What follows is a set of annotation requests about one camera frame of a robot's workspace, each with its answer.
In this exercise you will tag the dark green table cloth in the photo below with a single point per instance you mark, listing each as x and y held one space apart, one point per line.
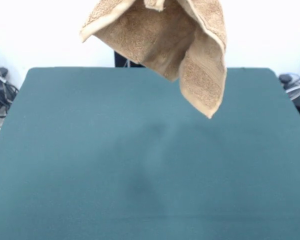
65 150

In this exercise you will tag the tan terry towel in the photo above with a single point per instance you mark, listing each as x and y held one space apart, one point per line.
165 42

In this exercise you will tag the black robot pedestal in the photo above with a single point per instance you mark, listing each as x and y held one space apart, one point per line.
121 61

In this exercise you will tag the small black device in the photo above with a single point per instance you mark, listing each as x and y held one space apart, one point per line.
1 71
285 78

